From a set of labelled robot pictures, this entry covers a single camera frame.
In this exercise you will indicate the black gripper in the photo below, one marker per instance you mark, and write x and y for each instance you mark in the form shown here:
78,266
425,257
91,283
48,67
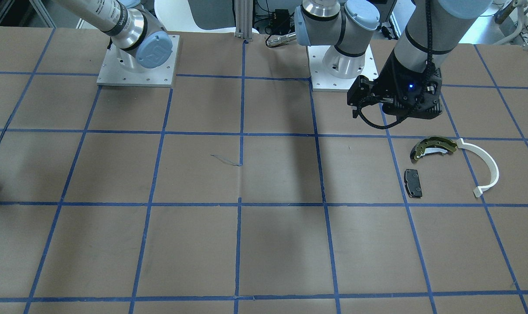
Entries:
386,87

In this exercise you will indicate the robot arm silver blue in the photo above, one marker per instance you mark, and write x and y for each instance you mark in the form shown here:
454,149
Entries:
131,28
433,31

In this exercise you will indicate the olive brake shoe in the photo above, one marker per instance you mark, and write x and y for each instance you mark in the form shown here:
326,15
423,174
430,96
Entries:
432,145

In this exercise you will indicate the black brake pad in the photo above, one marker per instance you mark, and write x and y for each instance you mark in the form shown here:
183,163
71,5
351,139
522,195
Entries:
412,183

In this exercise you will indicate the white chair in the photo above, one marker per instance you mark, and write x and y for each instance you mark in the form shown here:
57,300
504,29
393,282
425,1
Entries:
176,15

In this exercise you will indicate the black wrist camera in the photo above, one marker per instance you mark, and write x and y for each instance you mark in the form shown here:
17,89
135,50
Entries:
361,94

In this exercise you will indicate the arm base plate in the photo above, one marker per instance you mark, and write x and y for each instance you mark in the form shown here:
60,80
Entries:
120,69
333,72

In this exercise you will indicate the aluminium frame post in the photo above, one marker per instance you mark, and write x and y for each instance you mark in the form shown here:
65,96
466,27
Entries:
243,19

